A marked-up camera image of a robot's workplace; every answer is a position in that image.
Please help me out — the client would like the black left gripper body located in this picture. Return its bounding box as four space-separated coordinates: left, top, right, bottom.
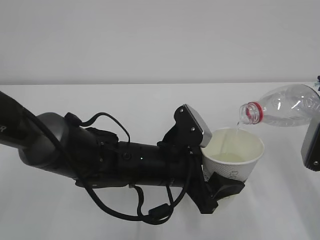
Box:
157 146 220 215

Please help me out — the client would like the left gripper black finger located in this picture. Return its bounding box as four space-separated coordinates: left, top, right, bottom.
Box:
208 172 245 200

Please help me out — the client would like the white paper cup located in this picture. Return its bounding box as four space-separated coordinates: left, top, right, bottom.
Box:
201 128 265 183

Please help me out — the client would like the clear plastic water bottle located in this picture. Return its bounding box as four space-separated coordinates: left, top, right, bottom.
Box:
239 84 320 127

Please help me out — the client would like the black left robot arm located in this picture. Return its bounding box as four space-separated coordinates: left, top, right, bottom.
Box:
0 93 245 221

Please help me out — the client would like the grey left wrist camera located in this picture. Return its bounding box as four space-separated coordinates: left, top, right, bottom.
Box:
162 104 212 148

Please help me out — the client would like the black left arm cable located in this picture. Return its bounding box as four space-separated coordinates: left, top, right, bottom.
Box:
22 107 193 220

